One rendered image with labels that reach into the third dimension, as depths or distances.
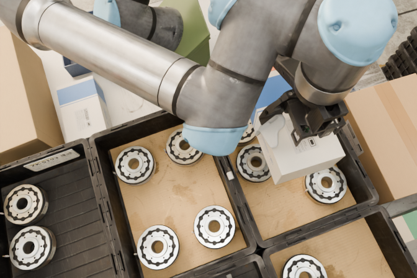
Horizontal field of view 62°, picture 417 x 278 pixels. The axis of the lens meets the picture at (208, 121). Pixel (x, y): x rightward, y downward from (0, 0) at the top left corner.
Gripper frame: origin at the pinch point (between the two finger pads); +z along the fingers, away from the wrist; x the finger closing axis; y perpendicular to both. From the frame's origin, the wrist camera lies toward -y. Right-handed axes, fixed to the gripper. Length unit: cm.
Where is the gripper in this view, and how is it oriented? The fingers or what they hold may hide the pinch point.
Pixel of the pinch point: (290, 120)
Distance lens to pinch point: 68.6
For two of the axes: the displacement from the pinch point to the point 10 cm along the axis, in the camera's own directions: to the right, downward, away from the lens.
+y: 2.9, 8.9, -3.5
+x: 9.6, -2.9, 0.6
